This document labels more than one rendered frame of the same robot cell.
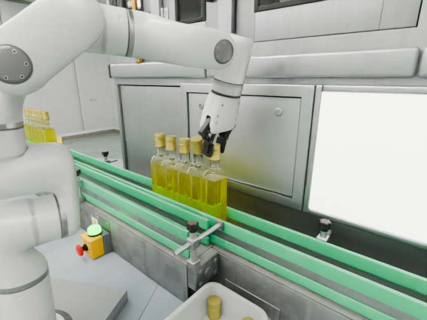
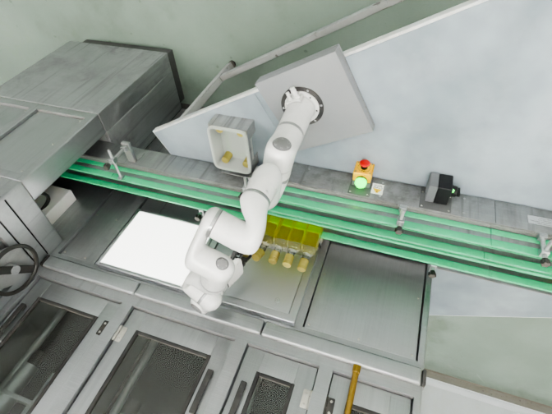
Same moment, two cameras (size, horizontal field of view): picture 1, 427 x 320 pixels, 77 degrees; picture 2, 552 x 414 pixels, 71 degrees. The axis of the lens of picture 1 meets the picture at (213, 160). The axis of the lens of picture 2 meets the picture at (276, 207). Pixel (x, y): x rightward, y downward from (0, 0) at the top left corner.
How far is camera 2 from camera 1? 1.29 m
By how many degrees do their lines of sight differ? 56
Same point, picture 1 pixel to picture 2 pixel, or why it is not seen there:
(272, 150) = not seen: hidden behind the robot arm
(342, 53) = (163, 301)
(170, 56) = not seen: hidden behind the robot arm
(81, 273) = (351, 147)
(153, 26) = (196, 279)
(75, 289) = (323, 137)
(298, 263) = (204, 194)
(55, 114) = not seen: outside the picture
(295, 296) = (209, 179)
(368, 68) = (155, 291)
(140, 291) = (300, 154)
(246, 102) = (233, 292)
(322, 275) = (193, 190)
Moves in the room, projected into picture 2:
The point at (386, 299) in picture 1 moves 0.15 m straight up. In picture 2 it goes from (169, 187) to (152, 210)
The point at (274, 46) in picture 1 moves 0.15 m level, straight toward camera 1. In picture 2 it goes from (202, 324) to (178, 301)
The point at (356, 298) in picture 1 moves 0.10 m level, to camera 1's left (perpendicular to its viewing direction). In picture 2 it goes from (182, 185) to (195, 177)
